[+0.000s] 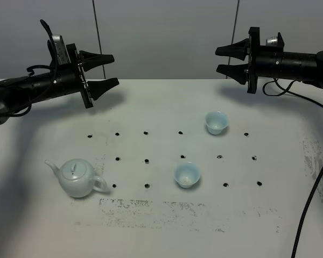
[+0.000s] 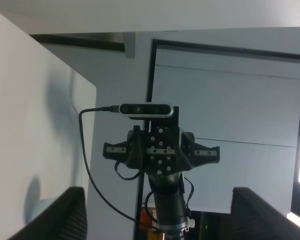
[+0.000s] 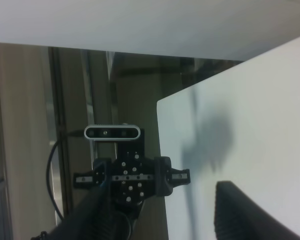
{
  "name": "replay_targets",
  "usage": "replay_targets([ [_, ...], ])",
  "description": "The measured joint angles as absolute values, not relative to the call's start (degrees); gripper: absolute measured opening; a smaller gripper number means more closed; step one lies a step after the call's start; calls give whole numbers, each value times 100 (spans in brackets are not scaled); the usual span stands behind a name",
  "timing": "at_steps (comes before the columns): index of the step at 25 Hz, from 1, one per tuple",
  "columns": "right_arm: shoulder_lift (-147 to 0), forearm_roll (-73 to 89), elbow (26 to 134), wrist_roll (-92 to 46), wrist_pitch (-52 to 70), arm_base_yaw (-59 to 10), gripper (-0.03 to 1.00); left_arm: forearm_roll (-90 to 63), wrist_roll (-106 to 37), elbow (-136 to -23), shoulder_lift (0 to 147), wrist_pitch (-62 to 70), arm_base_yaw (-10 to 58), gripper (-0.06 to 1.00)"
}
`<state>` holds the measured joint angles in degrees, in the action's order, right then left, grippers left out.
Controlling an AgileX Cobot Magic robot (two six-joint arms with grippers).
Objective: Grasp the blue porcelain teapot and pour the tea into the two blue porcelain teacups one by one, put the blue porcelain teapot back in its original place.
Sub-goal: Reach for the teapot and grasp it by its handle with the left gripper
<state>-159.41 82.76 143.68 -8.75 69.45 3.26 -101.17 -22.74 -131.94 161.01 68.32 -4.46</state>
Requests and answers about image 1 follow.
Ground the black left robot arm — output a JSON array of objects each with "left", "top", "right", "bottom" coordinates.
[{"left": 0, "top": 44, "right": 119, "bottom": 125}]

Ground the far blue porcelain teacup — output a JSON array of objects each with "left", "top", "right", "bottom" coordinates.
[{"left": 205, "top": 111, "right": 229, "bottom": 135}]

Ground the light blue porcelain teapot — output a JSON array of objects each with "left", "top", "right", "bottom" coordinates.
[{"left": 45, "top": 159, "right": 109, "bottom": 198}]

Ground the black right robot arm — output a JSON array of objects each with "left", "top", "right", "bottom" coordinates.
[{"left": 215, "top": 27, "right": 323, "bottom": 94}]

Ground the black left camera cable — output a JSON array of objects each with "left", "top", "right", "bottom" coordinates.
[{"left": 0, "top": 19, "right": 60, "bottom": 118}]

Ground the near blue porcelain teacup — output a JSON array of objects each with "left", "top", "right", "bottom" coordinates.
[{"left": 173, "top": 162, "right": 201, "bottom": 189}]

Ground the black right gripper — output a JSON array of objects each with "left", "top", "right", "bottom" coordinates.
[{"left": 215, "top": 27, "right": 259, "bottom": 94}]

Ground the black camera cable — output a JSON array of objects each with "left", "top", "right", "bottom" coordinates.
[
  {"left": 262, "top": 77, "right": 323, "bottom": 258},
  {"left": 0, "top": 19, "right": 60, "bottom": 118}
]

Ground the black right camera cable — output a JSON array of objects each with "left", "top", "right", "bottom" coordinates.
[{"left": 262, "top": 77, "right": 323, "bottom": 258}]

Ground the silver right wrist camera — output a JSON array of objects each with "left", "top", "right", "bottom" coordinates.
[{"left": 266, "top": 32, "right": 284, "bottom": 48}]

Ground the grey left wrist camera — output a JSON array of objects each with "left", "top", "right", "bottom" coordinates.
[{"left": 52, "top": 34, "right": 70, "bottom": 65}]

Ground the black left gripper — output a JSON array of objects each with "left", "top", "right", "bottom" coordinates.
[{"left": 66, "top": 44, "right": 119, "bottom": 109}]

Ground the blue porcelain teacup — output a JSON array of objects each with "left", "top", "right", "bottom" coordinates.
[
  {"left": 173, "top": 162, "right": 201, "bottom": 189},
  {"left": 205, "top": 111, "right": 229, "bottom": 135}
]

